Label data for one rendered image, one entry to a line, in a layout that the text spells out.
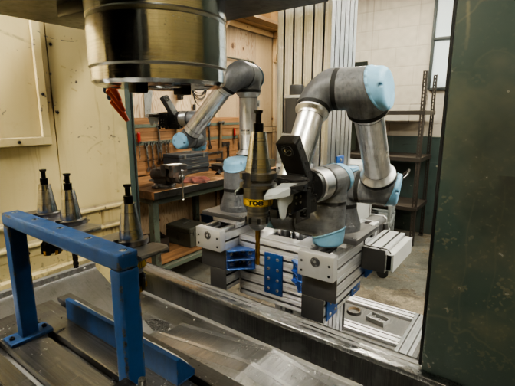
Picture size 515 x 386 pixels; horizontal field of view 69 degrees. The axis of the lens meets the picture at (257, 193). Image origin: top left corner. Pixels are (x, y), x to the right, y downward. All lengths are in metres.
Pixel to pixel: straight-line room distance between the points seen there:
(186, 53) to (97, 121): 1.21
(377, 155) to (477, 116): 0.35
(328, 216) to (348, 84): 0.37
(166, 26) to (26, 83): 1.11
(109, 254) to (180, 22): 0.41
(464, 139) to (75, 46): 1.30
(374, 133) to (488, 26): 0.38
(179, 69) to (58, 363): 0.79
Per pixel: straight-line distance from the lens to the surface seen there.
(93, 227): 0.88
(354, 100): 1.05
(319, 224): 0.88
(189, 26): 0.43
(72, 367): 1.02
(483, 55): 0.97
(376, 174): 1.27
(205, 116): 1.70
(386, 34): 5.25
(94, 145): 1.60
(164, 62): 0.41
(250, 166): 0.62
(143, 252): 0.70
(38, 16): 0.75
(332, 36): 1.61
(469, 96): 0.96
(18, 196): 1.50
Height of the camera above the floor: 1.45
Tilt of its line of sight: 12 degrees down
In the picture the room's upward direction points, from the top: straight up
